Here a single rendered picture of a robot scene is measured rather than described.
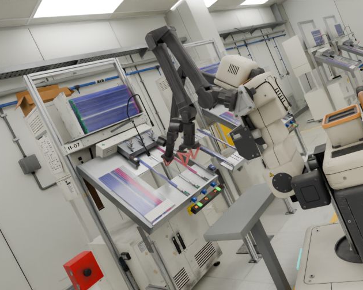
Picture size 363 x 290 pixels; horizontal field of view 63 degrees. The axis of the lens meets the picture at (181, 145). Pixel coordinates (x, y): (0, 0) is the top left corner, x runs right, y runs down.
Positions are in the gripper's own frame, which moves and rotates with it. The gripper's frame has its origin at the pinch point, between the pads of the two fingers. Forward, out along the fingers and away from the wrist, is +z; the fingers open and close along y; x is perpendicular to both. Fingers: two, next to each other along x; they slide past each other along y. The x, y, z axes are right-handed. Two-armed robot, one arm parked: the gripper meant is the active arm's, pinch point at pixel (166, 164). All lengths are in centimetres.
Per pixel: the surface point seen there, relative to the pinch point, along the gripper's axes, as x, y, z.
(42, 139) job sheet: -80, 49, 2
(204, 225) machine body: 35, -16, 49
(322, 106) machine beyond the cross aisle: 10, -451, 85
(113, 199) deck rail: -0.7, 48.6, 2.8
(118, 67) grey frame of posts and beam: -82, -22, -40
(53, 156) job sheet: -67, 49, 10
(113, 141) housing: -38.7, 17.2, -6.5
